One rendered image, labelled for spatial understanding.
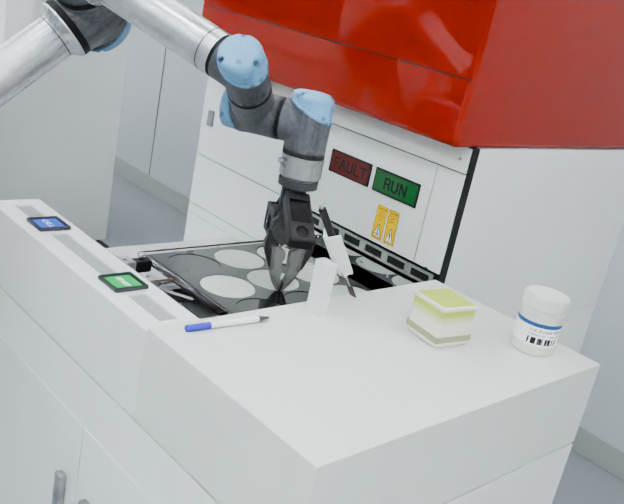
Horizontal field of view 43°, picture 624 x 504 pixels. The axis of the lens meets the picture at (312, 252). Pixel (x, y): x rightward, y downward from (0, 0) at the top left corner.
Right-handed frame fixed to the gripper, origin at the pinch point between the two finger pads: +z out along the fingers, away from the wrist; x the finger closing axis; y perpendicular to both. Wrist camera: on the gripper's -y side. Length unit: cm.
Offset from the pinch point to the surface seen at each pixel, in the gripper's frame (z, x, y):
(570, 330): 15, -83, 24
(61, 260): -4.6, 38.7, -8.4
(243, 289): 1.3, 6.8, 0.0
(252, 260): 1.3, 2.3, 15.3
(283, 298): 1.4, -0.2, -2.5
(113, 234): 91, 14, 272
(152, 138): 58, -8, 361
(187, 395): -0.8, 21.6, -41.4
